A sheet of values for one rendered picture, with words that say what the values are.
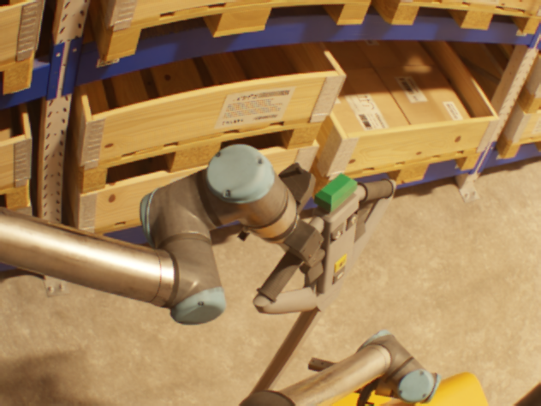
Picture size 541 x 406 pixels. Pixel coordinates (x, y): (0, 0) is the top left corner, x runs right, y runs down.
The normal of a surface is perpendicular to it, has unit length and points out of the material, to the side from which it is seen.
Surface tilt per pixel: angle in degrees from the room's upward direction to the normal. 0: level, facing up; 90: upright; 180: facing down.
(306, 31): 90
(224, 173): 28
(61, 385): 0
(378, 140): 90
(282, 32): 90
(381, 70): 0
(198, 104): 90
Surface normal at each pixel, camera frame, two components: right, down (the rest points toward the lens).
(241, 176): -0.21, -0.42
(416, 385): -0.17, -0.17
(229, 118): 0.38, 0.79
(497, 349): 0.23, -0.58
